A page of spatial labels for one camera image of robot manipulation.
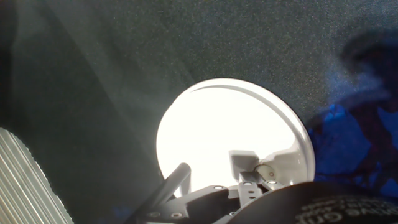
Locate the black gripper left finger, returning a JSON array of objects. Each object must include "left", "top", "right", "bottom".
[{"left": 145, "top": 185, "right": 241, "bottom": 224}]

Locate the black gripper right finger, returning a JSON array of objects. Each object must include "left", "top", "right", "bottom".
[{"left": 238, "top": 164, "right": 285, "bottom": 207}]

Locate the white desk lamp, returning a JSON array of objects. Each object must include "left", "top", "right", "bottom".
[{"left": 124, "top": 77, "right": 316, "bottom": 224}]

